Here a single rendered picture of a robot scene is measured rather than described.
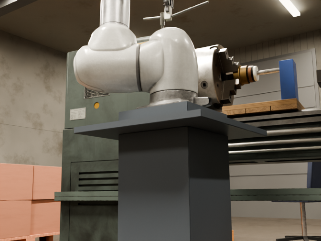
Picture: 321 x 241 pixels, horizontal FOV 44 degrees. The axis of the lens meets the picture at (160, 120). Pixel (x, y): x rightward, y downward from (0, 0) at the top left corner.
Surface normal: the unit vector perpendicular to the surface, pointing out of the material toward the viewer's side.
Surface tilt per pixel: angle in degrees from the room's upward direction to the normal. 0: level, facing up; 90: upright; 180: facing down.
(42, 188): 90
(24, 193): 90
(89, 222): 90
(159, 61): 90
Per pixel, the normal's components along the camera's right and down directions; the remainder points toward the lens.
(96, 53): -0.13, -0.47
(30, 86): 0.82, -0.11
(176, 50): 0.12, -0.23
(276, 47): -0.58, -0.14
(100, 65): -0.12, 0.02
